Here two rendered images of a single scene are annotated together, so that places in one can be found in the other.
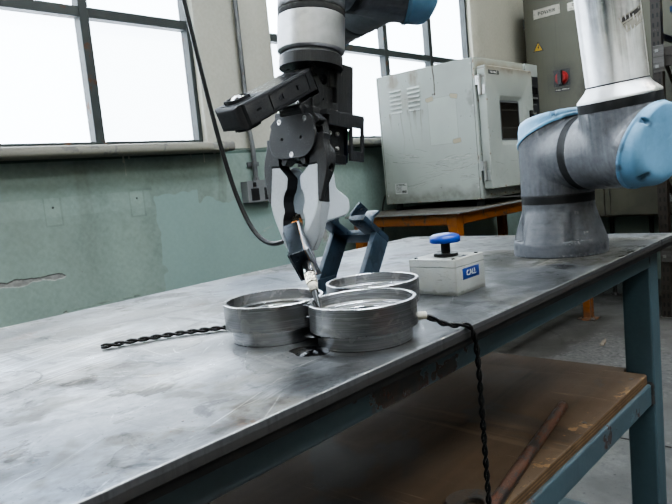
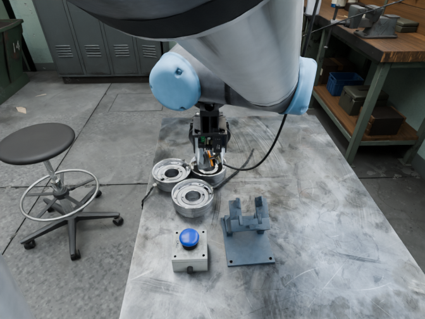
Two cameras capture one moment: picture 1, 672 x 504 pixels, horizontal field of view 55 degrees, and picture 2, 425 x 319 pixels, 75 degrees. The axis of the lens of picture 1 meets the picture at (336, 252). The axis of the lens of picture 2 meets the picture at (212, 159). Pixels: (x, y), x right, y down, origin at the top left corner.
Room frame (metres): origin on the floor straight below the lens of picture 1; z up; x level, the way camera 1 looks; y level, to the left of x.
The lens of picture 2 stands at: (1.11, -0.35, 1.33)
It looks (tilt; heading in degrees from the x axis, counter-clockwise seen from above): 38 degrees down; 135
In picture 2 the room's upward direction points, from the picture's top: straight up
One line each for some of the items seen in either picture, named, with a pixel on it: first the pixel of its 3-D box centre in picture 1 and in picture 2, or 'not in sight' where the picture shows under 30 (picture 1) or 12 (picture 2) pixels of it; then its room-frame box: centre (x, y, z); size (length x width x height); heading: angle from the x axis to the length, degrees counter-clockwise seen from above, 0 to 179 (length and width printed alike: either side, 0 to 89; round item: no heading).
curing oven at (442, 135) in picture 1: (467, 137); not in sight; (3.21, -0.70, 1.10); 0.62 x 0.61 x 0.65; 138
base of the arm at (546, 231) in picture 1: (559, 222); not in sight; (1.07, -0.38, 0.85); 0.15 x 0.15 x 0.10
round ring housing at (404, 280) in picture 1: (373, 297); (193, 198); (0.72, -0.04, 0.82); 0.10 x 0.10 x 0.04
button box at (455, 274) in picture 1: (449, 270); (190, 252); (0.83, -0.15, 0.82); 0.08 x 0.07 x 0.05; 138
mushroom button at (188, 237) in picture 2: (445, 251); (189, 242); (0.83, -0.14, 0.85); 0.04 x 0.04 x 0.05
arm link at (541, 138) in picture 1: (558, 152); not in sight; (1.07, -0.38, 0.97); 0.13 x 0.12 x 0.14; 26
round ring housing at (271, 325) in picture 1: (275, 316); (208, 169); (0.66, 0.07, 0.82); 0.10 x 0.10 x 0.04
